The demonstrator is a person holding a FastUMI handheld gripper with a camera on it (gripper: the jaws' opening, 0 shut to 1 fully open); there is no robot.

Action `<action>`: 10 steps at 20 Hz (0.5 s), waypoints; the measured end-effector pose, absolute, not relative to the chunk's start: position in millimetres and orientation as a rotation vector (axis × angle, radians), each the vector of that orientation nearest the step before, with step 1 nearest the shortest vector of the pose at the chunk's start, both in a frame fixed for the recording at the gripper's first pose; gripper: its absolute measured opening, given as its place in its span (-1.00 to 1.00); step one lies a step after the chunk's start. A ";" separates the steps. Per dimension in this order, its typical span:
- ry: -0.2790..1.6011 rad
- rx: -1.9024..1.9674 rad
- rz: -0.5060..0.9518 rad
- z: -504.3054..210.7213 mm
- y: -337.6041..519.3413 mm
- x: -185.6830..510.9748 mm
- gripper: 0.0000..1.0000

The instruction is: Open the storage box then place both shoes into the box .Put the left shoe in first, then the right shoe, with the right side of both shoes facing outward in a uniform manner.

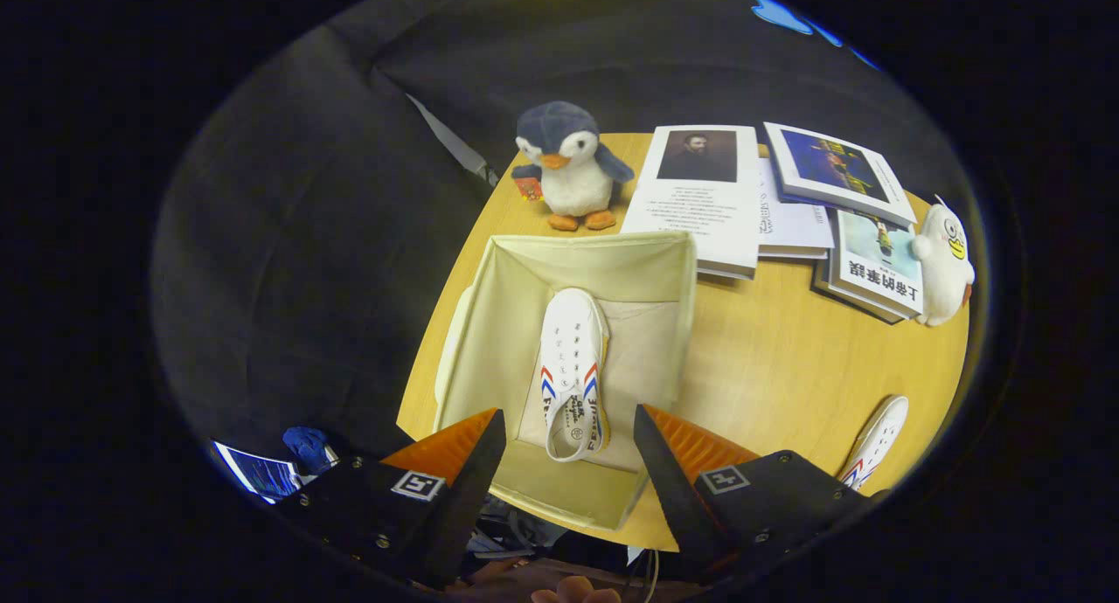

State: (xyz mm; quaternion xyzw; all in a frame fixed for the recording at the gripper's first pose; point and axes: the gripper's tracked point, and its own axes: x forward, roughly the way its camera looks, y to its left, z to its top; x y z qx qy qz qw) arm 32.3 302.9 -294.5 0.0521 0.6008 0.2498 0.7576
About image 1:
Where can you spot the plain white book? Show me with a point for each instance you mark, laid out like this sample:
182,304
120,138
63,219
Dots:
791,223

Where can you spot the cream fabric storage box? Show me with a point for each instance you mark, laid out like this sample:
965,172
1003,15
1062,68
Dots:
516,323

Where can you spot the blue cloth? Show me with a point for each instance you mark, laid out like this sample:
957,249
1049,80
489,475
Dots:
306,446

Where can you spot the white striped canvas shoe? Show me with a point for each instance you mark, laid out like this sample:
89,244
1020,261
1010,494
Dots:
573,367
874,441

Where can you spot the grey penguin plush toy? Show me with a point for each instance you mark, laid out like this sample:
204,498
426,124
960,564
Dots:
573,170

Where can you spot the teal cover book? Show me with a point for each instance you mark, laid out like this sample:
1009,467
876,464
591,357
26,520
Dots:
879,262

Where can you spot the blue picture cover book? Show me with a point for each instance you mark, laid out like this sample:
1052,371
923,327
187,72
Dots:
839,170

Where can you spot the white portrait cover book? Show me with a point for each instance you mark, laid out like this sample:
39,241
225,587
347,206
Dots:
699,201

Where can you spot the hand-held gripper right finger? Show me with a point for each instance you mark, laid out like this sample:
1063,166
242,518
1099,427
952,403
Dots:
677,498

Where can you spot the white duck plush toy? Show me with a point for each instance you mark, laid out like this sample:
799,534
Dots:
944,262

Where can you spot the blue lit screen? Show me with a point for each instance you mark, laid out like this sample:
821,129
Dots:
258,474

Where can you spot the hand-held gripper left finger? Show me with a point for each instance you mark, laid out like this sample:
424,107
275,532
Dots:
468,498

